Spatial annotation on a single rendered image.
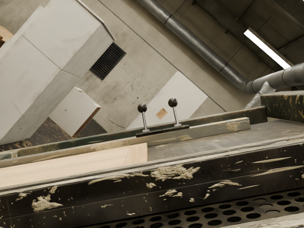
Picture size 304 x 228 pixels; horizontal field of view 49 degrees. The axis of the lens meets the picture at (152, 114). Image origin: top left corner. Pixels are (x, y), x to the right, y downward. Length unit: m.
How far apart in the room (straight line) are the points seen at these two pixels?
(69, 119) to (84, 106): 0.36
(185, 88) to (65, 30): 2.04
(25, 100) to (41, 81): 0.26
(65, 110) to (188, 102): 2.46
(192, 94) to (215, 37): 4.86
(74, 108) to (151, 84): 3.54
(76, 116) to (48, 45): 2.79
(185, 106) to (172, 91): 0.29
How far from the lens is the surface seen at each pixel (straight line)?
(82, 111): 6.24
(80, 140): 1.50
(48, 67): 3.64
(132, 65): 9.42
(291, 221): 0.28
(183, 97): 4.91
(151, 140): 1.23
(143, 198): 0.53
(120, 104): 9.37
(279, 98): 1.39
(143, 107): 1.28
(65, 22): 3.68
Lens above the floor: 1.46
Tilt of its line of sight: 2 degrees down
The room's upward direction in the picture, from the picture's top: 41 degrees clockwise
